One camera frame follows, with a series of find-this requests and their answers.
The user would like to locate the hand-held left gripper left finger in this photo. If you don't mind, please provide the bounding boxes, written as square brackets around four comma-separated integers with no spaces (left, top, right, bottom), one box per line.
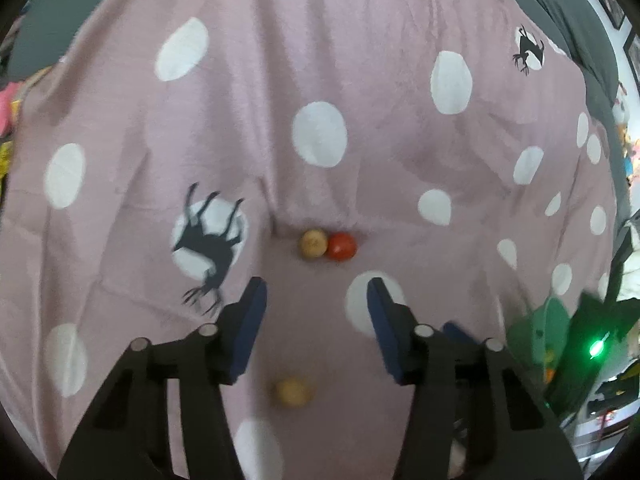
[57,276,268,480]

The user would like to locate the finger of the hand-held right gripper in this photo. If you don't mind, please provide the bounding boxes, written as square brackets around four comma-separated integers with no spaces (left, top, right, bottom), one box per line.
[442,322,483,353]

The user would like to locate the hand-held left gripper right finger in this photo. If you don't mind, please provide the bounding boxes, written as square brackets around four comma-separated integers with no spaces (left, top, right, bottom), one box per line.
[367,277,583,480]

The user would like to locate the green plastic basket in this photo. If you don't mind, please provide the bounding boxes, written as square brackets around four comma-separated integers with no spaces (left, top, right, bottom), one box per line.
[505,295,573,386]

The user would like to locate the small red fruit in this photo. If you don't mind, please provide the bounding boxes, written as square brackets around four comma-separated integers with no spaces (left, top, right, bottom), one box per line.
[327,232,358,261]

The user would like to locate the small tan fruit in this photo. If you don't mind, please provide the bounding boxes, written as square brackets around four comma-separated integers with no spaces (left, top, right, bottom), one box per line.
[300,229,329,258]

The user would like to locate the pink polka dot blanket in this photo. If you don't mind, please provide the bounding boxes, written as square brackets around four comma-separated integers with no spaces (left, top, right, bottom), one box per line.
[0,0,628,480]

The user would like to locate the colourful plush toy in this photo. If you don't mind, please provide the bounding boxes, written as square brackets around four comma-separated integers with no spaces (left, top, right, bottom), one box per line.
[616,85,640,186]

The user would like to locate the pink plush toy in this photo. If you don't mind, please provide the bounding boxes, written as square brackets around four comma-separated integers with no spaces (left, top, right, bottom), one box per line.
[0,85,20,136]

